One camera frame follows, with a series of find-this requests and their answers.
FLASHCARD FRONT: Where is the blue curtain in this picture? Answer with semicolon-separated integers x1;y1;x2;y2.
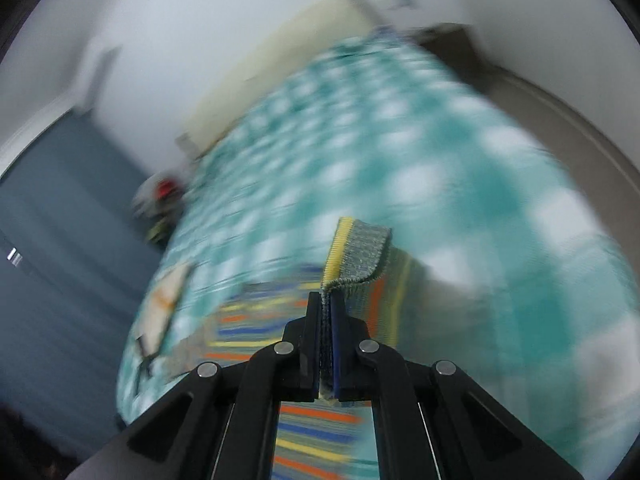
0;110;168;466

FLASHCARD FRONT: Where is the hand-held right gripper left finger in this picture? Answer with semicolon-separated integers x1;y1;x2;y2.
75;292;321;480

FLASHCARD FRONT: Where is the dark nightstand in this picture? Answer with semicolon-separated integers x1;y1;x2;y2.
412;21;483;66

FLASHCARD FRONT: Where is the striped beige pillow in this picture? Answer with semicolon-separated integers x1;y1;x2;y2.
134;260;197;361

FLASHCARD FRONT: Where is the cream padded headboard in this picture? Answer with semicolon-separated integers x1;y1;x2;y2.
175;0;391;161

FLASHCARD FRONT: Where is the bed with teal checked sheet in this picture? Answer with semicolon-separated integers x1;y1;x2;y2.
115;25;638;480

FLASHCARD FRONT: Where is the pile of clothes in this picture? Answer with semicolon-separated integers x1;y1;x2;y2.
131;172;193;248

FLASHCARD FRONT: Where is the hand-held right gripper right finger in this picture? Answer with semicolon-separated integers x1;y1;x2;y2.
330;293;586;480

